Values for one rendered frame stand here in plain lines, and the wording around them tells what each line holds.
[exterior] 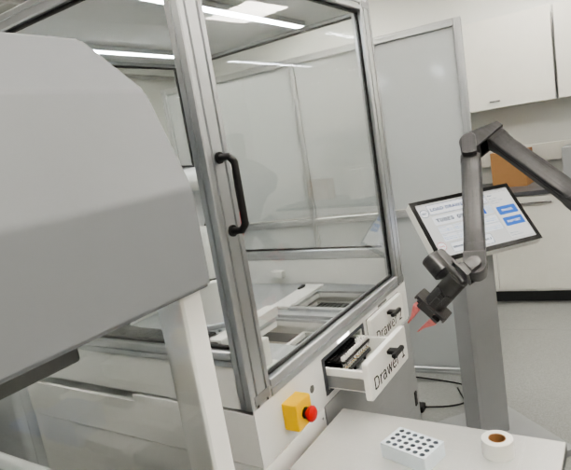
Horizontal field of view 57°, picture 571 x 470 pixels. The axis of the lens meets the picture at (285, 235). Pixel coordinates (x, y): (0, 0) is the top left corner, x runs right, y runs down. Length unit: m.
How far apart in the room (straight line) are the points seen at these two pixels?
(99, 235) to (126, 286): 0.07
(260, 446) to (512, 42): 3.98
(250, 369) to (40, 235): 0.77
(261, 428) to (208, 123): 0.71
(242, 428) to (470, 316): 1.46
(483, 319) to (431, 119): 1.19
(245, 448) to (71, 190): 0.90
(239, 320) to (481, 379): 1.67
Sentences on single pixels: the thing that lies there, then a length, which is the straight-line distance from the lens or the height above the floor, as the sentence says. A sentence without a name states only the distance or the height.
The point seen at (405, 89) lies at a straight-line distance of 3.18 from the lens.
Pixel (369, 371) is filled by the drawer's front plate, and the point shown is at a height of 0.91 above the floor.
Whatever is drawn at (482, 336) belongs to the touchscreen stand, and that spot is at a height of 0.54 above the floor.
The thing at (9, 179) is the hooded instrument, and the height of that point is 1.55.
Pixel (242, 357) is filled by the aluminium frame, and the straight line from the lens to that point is 1.24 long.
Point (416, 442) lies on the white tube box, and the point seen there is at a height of 0.79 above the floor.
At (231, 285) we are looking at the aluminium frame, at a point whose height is 1.25.
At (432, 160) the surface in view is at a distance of 3.16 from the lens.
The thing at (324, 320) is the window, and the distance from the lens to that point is 1.57.
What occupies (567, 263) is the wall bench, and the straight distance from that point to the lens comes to 4.53.
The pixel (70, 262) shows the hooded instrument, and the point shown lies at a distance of 0.60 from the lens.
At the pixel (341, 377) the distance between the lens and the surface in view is 1.55.
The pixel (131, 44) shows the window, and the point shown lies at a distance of 1.31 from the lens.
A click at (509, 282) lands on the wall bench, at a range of 4.59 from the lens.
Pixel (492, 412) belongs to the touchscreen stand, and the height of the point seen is 0.16.
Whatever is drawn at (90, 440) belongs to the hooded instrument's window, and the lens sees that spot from 0.66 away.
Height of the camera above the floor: 1.54
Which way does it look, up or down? 10 degrees down
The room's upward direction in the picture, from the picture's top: 9 degrees counter-clockwise
